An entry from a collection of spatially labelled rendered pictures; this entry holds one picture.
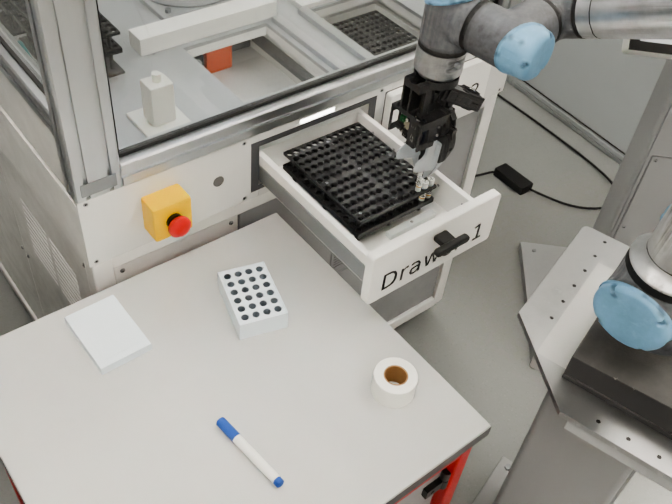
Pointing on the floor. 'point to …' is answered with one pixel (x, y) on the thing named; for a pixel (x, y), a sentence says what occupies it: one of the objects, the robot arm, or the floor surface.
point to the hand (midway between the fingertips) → (425, 167)
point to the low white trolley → (229, 395)
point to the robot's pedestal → (535, 450)
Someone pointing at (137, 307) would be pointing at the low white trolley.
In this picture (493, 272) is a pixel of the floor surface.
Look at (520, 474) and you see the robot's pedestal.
